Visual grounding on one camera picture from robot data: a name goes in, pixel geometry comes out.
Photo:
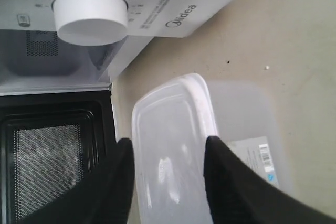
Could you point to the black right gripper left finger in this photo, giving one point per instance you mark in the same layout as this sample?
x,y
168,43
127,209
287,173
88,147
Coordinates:
x,y
104,196

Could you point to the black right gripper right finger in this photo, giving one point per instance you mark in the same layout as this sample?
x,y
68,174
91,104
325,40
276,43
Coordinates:
x,y
236,194

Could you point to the white microwave door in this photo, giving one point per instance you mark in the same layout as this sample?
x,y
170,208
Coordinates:
x,y
49,143

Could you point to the white plastic lidded container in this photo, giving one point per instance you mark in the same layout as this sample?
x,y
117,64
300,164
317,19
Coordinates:
x,y
170,125

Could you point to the white microwave oven body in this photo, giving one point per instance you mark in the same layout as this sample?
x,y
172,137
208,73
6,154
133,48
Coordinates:
x,y
35,60

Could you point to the lower white timer knob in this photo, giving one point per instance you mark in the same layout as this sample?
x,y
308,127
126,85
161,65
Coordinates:
x,y
91,22

